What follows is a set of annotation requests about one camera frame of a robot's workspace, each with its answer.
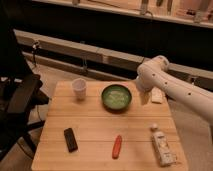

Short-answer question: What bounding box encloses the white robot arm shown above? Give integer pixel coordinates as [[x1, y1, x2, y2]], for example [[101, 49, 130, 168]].
[[135, 55, 213, 125]]

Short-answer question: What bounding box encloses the red orange marker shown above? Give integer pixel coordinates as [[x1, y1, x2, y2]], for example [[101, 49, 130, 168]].
[[112, 135, 122, 159]]

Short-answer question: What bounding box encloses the green ceramic bowl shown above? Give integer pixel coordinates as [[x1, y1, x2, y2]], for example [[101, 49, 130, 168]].
[[101, 84, 132, 111]]

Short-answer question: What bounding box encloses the white paper cup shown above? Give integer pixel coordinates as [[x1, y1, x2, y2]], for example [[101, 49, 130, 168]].
[[72, 78, 86, 100]]

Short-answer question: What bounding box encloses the black chair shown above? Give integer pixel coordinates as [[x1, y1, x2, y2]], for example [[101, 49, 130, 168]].
[[0, 11, 49, 161]]

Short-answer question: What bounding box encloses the black rectangular remote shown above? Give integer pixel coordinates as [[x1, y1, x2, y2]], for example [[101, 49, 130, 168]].
[[64, 128, 78, 152]]

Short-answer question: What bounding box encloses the small white sponge block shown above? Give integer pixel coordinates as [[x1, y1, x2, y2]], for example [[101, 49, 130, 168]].
[[151, 88, 163, 104]]

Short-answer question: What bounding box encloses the white tube bottle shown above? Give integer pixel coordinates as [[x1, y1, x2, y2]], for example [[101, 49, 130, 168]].
[[151, 123, 176, 167]]

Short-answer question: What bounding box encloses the wooden table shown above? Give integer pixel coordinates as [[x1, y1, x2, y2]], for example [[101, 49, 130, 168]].
[[32, 81, 188, 171]]

